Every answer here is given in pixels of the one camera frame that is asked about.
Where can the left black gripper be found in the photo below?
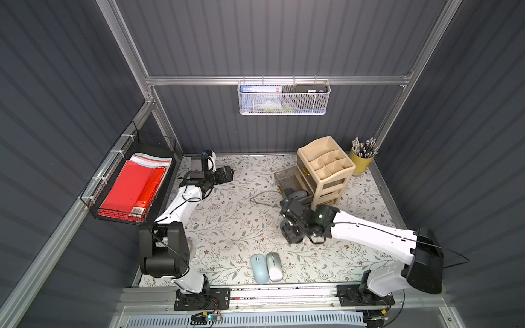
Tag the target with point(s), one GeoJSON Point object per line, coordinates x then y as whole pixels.
{"type": "Point", "coordinates": [223, 175]}

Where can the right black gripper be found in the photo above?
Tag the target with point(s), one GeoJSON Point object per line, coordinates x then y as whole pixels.
{"type": "Point", "coordinates": [290, 209]}

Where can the white grey computer mouse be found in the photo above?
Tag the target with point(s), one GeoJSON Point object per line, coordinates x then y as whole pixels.
{"type": "Point", "coordinates": [274, 267]}

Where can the beige drawer organizer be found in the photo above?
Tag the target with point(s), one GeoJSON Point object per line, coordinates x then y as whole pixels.
{"type": "Point", "coordinates": [326, 168]}

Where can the light blue computer mouse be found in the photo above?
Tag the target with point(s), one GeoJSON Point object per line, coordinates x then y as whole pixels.
{"type": "Point", "coordinates": [259, 267]}

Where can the black computer mouse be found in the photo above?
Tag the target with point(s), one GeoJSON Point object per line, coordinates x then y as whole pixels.
{"type": "Point", "coordinates": [297, 194]}

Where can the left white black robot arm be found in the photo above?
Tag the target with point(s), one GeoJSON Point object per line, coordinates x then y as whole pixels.
{"type": "Point", "coordinates": [163, 245]}

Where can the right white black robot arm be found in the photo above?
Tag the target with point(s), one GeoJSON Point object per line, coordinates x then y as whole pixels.
{"type": "Point", "coordinates": [418, 258]}

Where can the blue white box in basket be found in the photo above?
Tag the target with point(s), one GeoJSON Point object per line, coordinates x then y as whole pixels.
{"type": "Point", "coordinates": [260, 98]}

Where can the yellow pencil cup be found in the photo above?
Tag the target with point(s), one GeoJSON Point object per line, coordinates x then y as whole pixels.
{"type": "Point", "coordinates": [361, 164]}

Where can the red folder stack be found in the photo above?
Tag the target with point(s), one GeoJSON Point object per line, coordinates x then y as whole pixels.
{"type": "Point", "coordinates": [135, 188]}

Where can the black device in basket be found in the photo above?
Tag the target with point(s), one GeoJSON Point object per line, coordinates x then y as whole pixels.
{"type": "Point", "coordinates": [305, 88]}

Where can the small green circuit board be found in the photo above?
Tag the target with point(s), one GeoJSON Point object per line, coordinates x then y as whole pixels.
{"type": "Point", "coordinates": [205, 318]}

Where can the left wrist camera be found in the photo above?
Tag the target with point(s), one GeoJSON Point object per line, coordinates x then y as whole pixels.
{"type": "Point", "coordinates": [208, 161]}

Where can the white mesh wall basket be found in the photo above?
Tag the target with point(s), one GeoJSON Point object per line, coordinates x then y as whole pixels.
{"type": "Point", "coordinates": [293, 104]}

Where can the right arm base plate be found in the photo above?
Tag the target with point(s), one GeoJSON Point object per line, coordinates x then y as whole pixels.
{"type": "Point", "coordinates": [350, 295]}

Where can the black wire side basket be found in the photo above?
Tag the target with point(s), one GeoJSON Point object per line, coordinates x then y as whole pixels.
{"type": "Point", "coordinates": [136, 141]}

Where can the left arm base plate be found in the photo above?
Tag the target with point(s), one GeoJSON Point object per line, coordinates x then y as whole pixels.
{"type": "Point", "coordinates": [206, 301]}

